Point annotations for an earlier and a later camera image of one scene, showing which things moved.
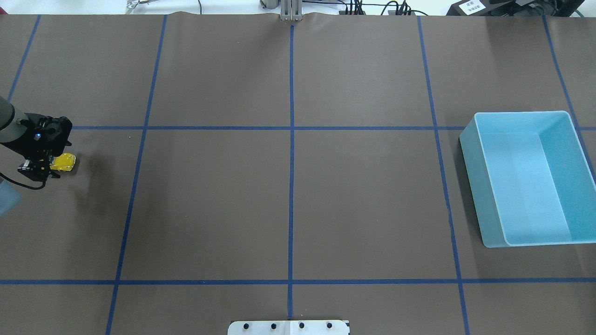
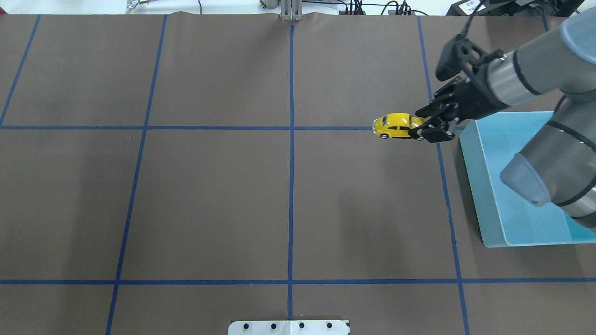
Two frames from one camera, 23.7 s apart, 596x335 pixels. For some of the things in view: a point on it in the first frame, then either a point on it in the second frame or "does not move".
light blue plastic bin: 531,181 does not move
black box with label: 471,8 does not move
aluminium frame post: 291,10 does not move
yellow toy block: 64,162 to 396,124
